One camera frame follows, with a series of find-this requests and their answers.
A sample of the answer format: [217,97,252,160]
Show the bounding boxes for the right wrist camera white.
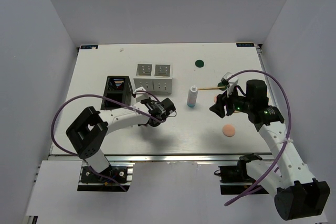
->
[221,72,238,97]

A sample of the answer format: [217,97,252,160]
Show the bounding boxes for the blue label sticker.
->
[80,45,98,50]
[236,42,255,47]

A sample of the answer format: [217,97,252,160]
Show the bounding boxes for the gold makeup pencil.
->
[197,86,225,91]

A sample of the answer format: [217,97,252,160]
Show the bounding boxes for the blue label sticker right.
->
[236,42,255,47]

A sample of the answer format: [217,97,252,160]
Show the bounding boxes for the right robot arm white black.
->
[210,78,330,221]

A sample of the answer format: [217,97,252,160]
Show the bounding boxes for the black mesh organizer box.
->
[103,76,133,105]

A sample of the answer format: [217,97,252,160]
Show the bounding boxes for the white spray bottle teal base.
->
[186,86,198,108]

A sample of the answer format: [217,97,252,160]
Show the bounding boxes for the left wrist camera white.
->
[133,87,148,100]

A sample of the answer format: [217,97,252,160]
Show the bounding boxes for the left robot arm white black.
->
[66,98,176,182]

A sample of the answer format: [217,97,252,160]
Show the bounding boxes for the peach round powder puff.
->
[222,124,236,137]

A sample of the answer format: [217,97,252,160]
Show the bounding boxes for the dark green round puff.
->
[195,59,204,68]
[217,82,226,91]

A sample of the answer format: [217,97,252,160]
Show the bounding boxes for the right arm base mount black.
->
[214,165,255,195]

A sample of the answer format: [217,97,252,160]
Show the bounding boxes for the white slotted organizer box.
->
[133,63,173,94]

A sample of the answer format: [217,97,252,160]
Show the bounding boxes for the blue label sticker left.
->
[80,45,98,50]

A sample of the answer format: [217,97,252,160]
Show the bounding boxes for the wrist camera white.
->
[133,87,148,100]
[221,72,238,97]

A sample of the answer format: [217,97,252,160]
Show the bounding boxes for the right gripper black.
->
[209,84,253,118]

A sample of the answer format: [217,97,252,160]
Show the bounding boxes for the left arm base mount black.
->
[77,162,134,193]

